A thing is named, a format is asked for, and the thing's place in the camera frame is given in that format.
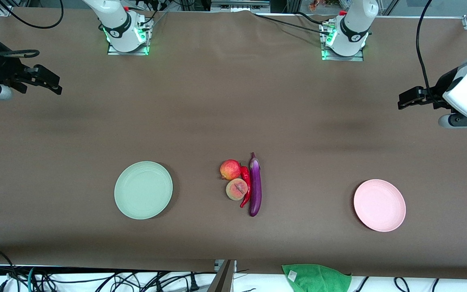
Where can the grey metal profile bar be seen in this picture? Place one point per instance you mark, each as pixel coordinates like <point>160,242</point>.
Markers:
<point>225,280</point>

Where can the green cloth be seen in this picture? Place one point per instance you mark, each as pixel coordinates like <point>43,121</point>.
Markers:
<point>314,279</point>

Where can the grey control box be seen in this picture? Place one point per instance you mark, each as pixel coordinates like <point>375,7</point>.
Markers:
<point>239,6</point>

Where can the pale green round plate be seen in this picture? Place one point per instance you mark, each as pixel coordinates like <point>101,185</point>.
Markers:
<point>143,190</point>

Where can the brown table cover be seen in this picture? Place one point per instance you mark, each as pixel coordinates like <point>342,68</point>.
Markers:
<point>233,101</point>

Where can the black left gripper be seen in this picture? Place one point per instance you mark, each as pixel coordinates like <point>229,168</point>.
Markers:
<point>437,94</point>

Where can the purple eggplant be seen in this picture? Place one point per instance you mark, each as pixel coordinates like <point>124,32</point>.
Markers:
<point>255,190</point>

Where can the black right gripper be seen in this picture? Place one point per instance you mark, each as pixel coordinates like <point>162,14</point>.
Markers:
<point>3,70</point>

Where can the red pomegranate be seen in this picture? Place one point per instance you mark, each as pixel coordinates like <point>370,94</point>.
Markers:
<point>230,169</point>

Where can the red chili pepper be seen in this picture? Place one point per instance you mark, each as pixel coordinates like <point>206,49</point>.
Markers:
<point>249,186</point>

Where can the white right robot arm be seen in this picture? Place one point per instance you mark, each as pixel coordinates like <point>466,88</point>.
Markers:
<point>116,24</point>

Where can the pink round plate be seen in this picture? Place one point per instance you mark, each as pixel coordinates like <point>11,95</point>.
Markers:
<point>379,205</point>

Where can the yellow pink peach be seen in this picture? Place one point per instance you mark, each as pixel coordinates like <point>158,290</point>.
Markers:
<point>236,190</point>

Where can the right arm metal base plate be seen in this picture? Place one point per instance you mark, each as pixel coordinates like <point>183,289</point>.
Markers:
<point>112,52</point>

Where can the black power plug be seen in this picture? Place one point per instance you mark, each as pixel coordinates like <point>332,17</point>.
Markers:
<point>193,284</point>

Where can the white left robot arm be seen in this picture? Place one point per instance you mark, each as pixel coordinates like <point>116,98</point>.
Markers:
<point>353,24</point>

